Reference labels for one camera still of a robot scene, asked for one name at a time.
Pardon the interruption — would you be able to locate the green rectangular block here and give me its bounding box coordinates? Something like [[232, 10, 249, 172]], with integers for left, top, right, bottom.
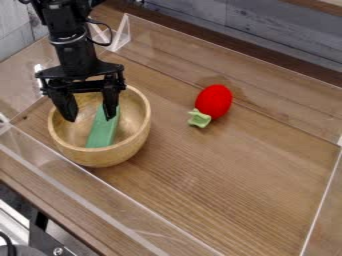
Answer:
[[85, 106, 120, 148]]

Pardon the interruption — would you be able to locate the clear acrylic tray wall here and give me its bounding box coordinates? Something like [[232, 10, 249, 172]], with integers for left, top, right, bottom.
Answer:
[[0, 114, 223, 256]]

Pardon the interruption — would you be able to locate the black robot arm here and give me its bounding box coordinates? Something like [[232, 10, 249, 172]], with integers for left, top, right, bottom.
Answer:
[[18, 0, 125, 122]]

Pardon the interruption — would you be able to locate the black cable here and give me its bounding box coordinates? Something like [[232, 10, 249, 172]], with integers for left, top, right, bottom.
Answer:
[[84, 18, 113, 48]]

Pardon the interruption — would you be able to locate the black metal stand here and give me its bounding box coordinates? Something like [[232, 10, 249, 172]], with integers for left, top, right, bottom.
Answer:
[[0, 208, 77, 256]]

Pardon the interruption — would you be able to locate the red toy strawberry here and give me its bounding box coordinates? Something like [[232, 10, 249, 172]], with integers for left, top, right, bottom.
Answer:
[[188, 84, 232, 128]]

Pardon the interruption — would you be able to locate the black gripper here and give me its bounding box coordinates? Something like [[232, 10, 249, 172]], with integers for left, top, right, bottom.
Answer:
[[34, 39, 125, 122]]

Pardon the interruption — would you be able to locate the brown wooden bowl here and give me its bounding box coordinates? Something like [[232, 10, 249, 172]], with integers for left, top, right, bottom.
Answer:
[[46, 86, 151, 168]]

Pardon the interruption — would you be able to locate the clear acrylic corner bracket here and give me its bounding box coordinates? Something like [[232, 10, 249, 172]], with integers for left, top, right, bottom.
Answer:
[[89, 15, 131, 52]]

